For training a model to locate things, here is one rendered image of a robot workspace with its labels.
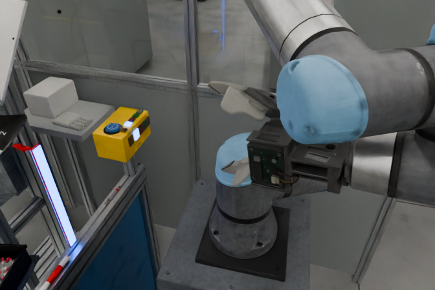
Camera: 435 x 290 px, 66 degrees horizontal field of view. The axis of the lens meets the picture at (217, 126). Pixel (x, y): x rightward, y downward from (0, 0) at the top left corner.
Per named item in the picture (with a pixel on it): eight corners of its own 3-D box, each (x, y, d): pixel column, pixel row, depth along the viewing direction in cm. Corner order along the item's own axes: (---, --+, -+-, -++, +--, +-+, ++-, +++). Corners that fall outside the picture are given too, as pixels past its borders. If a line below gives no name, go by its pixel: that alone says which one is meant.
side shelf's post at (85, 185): (100, 235, 195) (63, 115, 147) (106, 237, 194) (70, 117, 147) (96, 241, 191) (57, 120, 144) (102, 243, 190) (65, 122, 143)
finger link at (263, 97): (249, 83, 43) (303, 124, 42) (254, 78, 45) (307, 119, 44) (234, 107, 47) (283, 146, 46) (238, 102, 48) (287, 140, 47)
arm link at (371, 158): (399, 119, 39) (391, 175, 43) (357, 114, 41) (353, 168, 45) (392, 153, 33) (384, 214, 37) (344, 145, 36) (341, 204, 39)
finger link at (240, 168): (206, 185, 51) (248, 166, 45) (225, 164, 55) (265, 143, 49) (219, 200, 51) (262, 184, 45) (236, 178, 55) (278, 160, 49)
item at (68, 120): (66, 114, 143) (65, 110, 142) (94, 122, 138) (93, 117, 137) (52, 124, 136) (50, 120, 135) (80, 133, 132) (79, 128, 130)
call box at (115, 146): (125, 131, 114) (120, 105, 108) (152, 136, 111) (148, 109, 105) (98, 160, 101) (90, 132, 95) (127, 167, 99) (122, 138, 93)
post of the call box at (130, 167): (129, 169, 114) (123, 140, 107) (137, 171, 113) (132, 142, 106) (125, 175, 111) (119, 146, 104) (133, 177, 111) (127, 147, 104)
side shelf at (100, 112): (48, 100, 159) (47, 94, 158) (115, 111, 151) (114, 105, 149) (10, 127, 140) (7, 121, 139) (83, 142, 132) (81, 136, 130)
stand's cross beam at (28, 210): (38, 202, 144) (35, 195, 142) (46, 204, 143) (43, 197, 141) (3, 236, 129) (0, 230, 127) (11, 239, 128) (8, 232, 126)
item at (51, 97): (50, 95, 157) (43, 74, 150) (79, 100, 153) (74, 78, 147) (23, 114, 143) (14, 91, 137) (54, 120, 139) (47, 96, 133)
